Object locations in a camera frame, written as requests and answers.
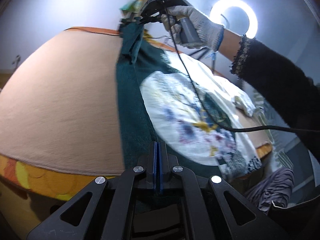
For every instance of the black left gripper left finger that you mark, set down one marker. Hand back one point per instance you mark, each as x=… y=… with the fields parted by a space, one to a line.
x=104 y=209

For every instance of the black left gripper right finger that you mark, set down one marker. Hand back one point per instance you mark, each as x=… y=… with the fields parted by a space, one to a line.
x=212 y=208

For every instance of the green and white patterned garment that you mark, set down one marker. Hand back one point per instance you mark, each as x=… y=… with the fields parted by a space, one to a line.
x=169 y=97

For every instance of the right forearm black sleeve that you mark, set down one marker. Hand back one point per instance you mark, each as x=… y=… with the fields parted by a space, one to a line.
x=285 y=86

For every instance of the grey striped clothing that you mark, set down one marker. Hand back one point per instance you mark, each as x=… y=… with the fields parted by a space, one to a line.
x=276 y=188

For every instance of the right hand grey glove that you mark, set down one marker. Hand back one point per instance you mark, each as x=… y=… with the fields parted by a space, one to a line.
x=210 y=33

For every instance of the orange floral bedsheet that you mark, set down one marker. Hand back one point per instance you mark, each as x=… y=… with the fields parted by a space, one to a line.
x=42 y=179

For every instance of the folded cream cloth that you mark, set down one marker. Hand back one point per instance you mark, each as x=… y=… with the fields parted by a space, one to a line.
x=245 y=104

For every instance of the beige blanket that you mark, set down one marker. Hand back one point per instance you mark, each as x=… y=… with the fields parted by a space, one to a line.
x=62 y=114

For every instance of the white ring light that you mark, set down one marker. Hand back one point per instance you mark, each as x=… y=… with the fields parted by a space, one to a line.
x=235 y=15

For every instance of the black ring light tripod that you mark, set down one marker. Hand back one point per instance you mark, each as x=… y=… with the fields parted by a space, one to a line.
x=206 y=56

